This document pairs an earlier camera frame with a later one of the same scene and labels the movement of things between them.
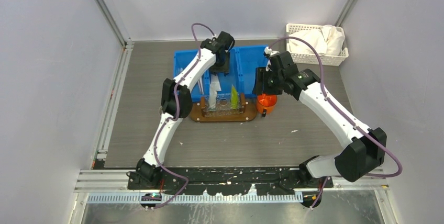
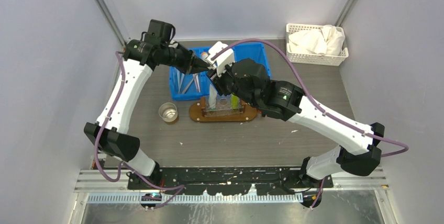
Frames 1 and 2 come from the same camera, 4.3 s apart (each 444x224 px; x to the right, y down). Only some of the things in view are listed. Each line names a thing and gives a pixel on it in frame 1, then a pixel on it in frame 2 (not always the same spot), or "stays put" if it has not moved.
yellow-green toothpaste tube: [234, 98] stays put
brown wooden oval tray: [196, 113] stays put
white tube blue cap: [214, 87] stays put
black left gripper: [224, 69] -> [198, 64]
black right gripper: [262, 75] -> [217, 79]
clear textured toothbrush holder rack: [223, 105] stays put
